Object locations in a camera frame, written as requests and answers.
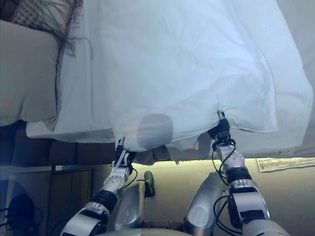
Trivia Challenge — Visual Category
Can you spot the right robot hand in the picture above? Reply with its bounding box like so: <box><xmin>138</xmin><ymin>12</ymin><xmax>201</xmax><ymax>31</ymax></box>
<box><xmin>208</xmin><ymin>111</ymin><xmax>231</xmax><ymax>142</ymax></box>

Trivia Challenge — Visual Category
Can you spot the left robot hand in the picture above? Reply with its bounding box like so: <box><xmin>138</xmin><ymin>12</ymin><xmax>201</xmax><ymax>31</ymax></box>
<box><xmin>115</xmin><ymin>137</ymin><xmax>137</xmax><ymax>168</ymax></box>

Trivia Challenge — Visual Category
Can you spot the white duvet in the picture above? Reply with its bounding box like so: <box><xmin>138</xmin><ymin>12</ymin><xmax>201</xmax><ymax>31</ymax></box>
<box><xmin>82</xmin><ymin>0</ymin><xmax>313</xmax><ymax>152</ymax></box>

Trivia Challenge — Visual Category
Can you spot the white mattress sheet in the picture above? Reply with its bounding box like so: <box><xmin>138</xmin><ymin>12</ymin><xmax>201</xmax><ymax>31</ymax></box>
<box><xmin>26</xmin><ymin>0</ymin><xmax>119</xmax><ymax>144</ymax></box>

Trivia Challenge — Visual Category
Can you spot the wooden nightstand with arch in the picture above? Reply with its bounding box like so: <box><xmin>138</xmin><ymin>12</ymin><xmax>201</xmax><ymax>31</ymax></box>
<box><xmin>4</xmin><ymin>167</ymin><xmax>96</xmax><ymax>236</ymax></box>

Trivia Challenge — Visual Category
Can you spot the printed paper sheet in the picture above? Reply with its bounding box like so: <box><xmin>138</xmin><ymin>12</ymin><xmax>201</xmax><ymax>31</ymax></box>
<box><xmin>255</xmin><ymin>156</ymin><xmax>315</xmax><ymax>174</ymax></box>

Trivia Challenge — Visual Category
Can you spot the beige bedspread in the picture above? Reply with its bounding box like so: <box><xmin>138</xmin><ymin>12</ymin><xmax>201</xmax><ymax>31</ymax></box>
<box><xmin>277</xmin><ymin>0</ymin><xmax>315</xmax><ymax>75</ymax></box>

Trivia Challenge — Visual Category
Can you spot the large beige pillow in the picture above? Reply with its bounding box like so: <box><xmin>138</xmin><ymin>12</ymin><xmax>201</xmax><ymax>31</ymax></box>
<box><xmin>0</xmin><ymin>19</ymin><xmax>60</xmax><ymax>124</ymax></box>

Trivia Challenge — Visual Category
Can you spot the woven fringed cushion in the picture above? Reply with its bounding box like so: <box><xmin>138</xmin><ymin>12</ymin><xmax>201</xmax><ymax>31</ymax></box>
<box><xmin>0</xmin><ymin>0</ymin><xmax>95</xmax><ymax>99</ymax></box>

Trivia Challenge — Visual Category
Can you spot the black headset with cables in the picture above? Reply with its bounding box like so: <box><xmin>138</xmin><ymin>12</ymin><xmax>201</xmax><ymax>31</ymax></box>
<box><xmin>0</xmin><ymin>195</ymin><xmax>43</xmax><ymax>236</ymax></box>

